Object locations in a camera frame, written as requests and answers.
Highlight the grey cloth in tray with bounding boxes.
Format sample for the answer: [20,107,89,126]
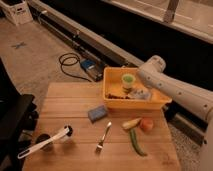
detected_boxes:
[128,88,152,100]

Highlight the dark round cup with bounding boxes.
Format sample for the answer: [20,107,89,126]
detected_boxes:
[35,134,53,152]

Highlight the black coiled cable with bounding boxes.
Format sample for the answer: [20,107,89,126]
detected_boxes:
[58,52,93,83]

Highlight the orange peach fruit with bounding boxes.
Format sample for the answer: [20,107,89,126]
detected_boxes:
[139,118,154,132]

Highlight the white dish brush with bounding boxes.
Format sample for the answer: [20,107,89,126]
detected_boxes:
[17,125,73,159]

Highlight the silver metal fork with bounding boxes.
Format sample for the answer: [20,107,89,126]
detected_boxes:
[95,122,112,153]

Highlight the white cardboard box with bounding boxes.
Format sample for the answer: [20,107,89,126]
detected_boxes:
[0,0,33,26]

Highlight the blue electronic box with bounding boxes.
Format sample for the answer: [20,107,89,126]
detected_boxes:
[80,59,95,70]

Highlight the blue sponge eraser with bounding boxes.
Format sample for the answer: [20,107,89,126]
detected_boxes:
[88,106,107,123]

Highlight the dark items in tray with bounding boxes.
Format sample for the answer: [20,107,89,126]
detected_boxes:
[106,93,126,99]

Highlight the yellow plastic tray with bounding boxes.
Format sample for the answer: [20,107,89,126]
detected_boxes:
[103,67,172,110]

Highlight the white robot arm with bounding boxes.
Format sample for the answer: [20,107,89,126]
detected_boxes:
[137,55,213,171]

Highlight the green white cup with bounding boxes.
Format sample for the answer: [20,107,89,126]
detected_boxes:
[122,74,135,89]

